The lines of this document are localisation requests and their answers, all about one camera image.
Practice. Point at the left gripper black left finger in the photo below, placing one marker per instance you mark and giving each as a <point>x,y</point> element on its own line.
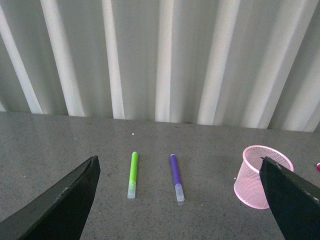
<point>61,212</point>

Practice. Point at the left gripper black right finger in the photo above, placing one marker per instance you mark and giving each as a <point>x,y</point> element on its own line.
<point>294,201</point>

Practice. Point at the purple marker pen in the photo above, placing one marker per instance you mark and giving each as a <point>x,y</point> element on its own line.
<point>176,179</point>

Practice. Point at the pink mesh pen cup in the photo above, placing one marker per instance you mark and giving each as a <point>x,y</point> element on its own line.
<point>248,186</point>

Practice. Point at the green marker pen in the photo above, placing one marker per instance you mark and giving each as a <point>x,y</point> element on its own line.
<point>131,193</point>

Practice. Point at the white pleated curtain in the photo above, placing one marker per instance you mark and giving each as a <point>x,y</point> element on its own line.
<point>244,63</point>

